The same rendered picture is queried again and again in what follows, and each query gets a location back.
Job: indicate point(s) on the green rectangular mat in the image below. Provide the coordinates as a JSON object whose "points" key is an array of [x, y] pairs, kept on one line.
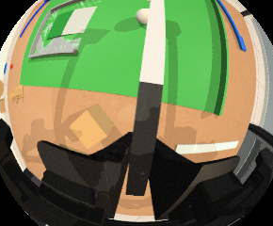
{"points": [[110, 53]]}

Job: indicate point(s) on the white golf ball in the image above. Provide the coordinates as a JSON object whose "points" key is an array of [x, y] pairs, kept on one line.
{"points": [[142, 15]]}

